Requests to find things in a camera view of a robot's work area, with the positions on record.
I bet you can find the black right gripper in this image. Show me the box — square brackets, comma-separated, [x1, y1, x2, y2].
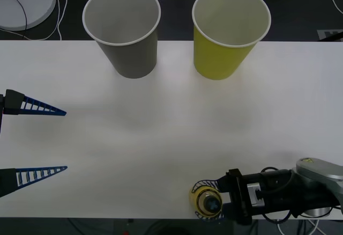
[191, 168, 295, 225]

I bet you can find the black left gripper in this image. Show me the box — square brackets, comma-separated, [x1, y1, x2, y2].
[0, 89, 68, 199]

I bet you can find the yellow bottle with black cap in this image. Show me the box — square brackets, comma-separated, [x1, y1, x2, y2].
[189, 186, 223, 218]

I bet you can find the yellow-green plastic bin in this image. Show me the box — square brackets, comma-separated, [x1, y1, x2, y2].
[191, 0, 272, 80]

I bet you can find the white round disc base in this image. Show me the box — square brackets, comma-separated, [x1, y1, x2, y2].
[0, 0, 57, 31]

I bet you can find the grey plastic bin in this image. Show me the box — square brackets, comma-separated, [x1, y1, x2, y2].
[81, 0, 162, 79]

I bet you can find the white cable under table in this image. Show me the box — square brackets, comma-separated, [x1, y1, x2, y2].
[277, 217, 320, 235]

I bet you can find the white power strip cable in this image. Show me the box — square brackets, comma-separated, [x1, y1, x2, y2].
[0, 0, 68, 41]

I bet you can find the thin black cable over disc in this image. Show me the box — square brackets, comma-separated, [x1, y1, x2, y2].
[0, 0, 28, 40]

